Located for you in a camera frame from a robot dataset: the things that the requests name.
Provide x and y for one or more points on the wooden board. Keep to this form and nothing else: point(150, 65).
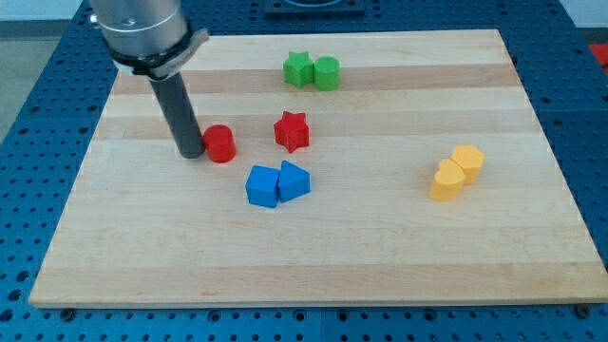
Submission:
point(145, 228)

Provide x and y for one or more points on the yellow pentagon block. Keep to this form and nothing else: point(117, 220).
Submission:
point(471, 160)

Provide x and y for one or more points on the red star block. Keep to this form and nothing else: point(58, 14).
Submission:
point(292, 131)

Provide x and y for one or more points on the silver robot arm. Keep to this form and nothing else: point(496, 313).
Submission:
point(151, 38)

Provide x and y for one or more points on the blue triangle block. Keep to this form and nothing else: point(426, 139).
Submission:
point(293, 181)

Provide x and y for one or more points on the green cylinder block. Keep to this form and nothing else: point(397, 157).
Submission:
point(326, 73)

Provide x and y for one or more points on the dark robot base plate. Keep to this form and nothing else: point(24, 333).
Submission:
point(313, 7)

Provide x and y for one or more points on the green star block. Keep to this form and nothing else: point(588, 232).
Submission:
point(298, 69)

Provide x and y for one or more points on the red object at edge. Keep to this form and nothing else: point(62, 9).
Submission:
point(600, 52)

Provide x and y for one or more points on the blue cube block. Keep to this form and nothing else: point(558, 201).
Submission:
point(262, 186)

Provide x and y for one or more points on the yellow heart block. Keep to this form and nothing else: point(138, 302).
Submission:
point(448, 181)

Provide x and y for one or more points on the red cylinder block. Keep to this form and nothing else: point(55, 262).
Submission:
point(220, 143)

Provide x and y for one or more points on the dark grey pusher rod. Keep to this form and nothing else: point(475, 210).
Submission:
point(178, 112)

